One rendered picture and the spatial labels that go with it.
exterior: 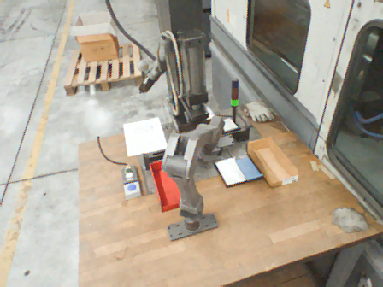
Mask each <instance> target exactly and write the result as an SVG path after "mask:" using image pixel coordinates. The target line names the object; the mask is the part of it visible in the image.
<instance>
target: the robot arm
mask: <svg viewBox="0 0 383 287"><path fill-rule="evenodd" d="M225 124H226V122H225V121H224V120H223V119H222V118H221V117H219V116H213V118H212V119H211V121H210V124H209V125H207V124H199V125H198V126H197V128H196V130H193V131H192V132H188V133H187V134H177V133H174V132H173V133H171V135H170V136H169V139H168V144H167V148H166V150H165V155H164V157H163V159H162V171H163V172H165V173H167V175H168V177H169V178H172V180H173V181H174V182H175V183H176V184H177V188H178V189H179V193H180V197H181V198H180V204H179V208H180V213H179V215H180V216H183V219H184V220H182V221H181V222H178V223H174V224H172V225H167V226H166V229H167V231H168V237H169V240H170V241H176V240H179V239H182V238H185V237H189V236H192V235H196V234H198V233H202V232H204V231H209V230H211V229H215V228H217V227H218V226H219V223H218V222H217V220H216V217H215V214H214V213H208V214H203V209H204V202H203V195H201V194H199V192H198V191H197V187H196V185H195V180H194V178H193V176H194V174H195V172H196V169H197V157H198V154H199V156H200V158H203V162H207V161H210V160H216V159H217V158H218V156H217V154H218V153H219V151H220V148H221V149H224V148H229V147H233V146H234V141H233V136H232V134H231V135H228V136H222V137H221V134H222V130H223V128H224V127H225ZM176 146H177V150H178V151H179V152H184V153H185V156H180V155H176V154H175V153H174V151H175V148H176ZM212 216H213V217H212ZM215 223H216V224H215ZM169 229H170V230H169Z"/></svg>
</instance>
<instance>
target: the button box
mask: <svg viewBox="0 0 383 287"><path fill-rule="evenodd" d="M97 143H98V146H99V149H100V151H101V154H102V155H103V157H104V158H106V159H107V160H108V161H111V162H113V163H115V164H125V165H126V167H124V168H121V173H122V180H123V184H124V185H128V184H130V183H132V182H138V175H137V173H136V167H135V166H134V165H133V166H128V164H126V163H125V162H115V161H112V160H110V159H109V158H108V157H107V156H105V155H104V154H103V152H102V150H101V146H100V143H99V136H97ZM127 168H131V169H132V171H131V173H132V174H133V176H132V177H131V178H127V176H126V174H127V173H126V169H127Z"/></svg>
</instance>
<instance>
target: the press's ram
mask: <svg viewBox="0 0 383 287"><path fill-rule="evenodd" d="M180 100H181V101H182V102H183V105H184V106H185V109H186V112H181V113H179V115H178V116H176V115H175V114H173V122H174V125H175V126H176V128H177V131H178V132H186V131H189V130H194V129H196V128H197V126H198V125H199V124H207V125H209V124H210V121H211V119H212V118H213V116H215V115H214V114H213V112H212V110H210V108H209V106H208V107H205V106H204V104H197V105H194V106H192V107H191V108H189V106H188V104H187V102H186V100H185V98H184V97H183V98H182V97H181V98H180Z"/></svg>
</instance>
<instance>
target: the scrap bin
mask: <svg viewBox="0 0 383 287"><path fill-rule="evenodd" d="M150 172H151V174H152V179H153V181H154V184H155V188H156V193H157V196H158V201H159V203H160V205H161V210H162V212H163V213H164V212H167V211H168V210H173V209H175V208H179V204H180V198H181V197H180V193H179V189H178V188H177V184H176V183H175V182H174V181H173V180H172V178H169V177H168V175H167V173H165V172H163V171H162V161H159V162H153V163H151V164H150Z"/></svg>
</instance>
